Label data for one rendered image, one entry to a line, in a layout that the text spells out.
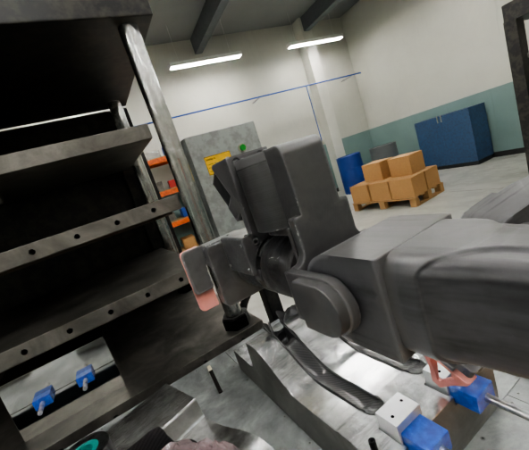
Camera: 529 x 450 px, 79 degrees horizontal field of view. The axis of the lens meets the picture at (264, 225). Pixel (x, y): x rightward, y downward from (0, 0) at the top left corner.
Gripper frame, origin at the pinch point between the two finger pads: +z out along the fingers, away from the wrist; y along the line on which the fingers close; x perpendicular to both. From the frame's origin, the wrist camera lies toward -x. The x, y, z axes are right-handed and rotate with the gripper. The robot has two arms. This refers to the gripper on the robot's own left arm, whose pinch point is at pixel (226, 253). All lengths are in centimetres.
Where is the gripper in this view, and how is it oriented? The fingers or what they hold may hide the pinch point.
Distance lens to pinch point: 42.3
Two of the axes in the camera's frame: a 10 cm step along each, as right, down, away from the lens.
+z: -4.8, 0.2, 8.8
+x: 3.2, 9.3, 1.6
